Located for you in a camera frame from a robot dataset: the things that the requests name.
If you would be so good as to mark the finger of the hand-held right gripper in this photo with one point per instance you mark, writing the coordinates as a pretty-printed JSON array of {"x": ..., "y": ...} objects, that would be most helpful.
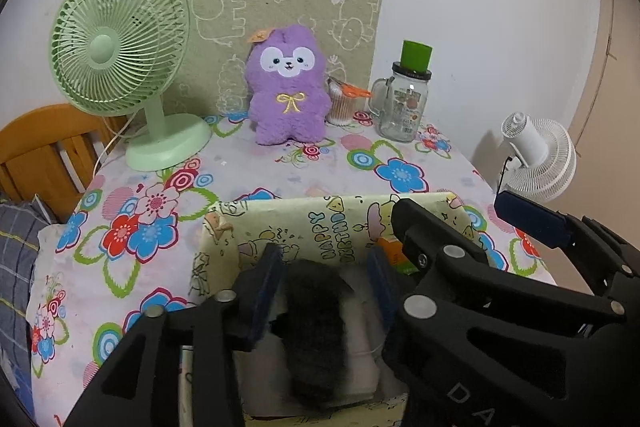
[
  {"x": 530, "y": 217},
  {"x": 425, "y": 237}
]

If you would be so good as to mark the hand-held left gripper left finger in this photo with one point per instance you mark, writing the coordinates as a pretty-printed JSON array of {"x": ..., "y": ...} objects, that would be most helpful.
[{"x": 262, "y": 292}]

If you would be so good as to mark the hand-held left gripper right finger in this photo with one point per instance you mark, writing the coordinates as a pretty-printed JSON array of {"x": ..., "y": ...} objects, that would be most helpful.
[{"x": 382, "y": 292}]

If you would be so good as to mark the orange snack packet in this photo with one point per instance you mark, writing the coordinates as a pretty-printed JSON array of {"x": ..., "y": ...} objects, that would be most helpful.
[{"x": 392, "y": 252}]

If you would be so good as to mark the white foam pad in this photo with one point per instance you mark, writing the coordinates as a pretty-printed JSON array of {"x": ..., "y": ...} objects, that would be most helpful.
[{"x": 362, "y": 352}]

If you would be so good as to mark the black knitted cloth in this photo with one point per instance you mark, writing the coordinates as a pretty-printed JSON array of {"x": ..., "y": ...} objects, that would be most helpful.
[{"x": 312, "y": 332}]

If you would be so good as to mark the yellow printed fabric box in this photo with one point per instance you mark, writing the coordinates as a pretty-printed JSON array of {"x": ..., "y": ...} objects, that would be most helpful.
[{"x": 320, "y": 227}]

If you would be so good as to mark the white floor fan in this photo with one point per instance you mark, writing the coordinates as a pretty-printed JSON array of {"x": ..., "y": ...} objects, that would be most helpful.
[{"x": 542, "y": 157}]

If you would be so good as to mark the floral tablecloth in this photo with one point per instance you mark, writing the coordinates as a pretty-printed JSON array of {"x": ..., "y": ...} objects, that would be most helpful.
[{"x": 250, "y": 169}]

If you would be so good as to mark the glass jar with green lid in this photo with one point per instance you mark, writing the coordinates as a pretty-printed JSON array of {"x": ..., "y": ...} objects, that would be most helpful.
[{"x": 402, "y": 107}]

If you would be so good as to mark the beige door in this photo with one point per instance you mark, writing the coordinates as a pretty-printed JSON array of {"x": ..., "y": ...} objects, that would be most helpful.
[{"x": 615, "y": 107}]

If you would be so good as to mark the cotton swab jar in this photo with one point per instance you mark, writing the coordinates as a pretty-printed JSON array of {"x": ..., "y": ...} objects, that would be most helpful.
[{"x": 340, "y": 109}]

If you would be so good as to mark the purple plush toy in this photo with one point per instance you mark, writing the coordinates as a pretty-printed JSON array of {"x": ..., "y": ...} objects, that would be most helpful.
[{"x": 287, "y": 107}]

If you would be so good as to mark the grey plaid pillow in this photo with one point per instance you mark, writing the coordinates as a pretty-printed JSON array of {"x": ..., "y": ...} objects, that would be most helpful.
[{"x": 15, "y": 277}]

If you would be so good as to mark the green printed board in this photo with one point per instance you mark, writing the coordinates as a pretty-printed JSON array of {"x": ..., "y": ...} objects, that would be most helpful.
[{"x": 310, "y": 7}]

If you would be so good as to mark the wooden bed headboard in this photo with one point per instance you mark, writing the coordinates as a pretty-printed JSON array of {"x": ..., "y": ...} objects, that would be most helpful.
[{"x": 45, "y": 147}]

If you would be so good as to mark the green desk fan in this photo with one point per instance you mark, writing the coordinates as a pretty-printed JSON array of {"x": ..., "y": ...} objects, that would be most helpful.
[{"x": 107, "y": 49}]

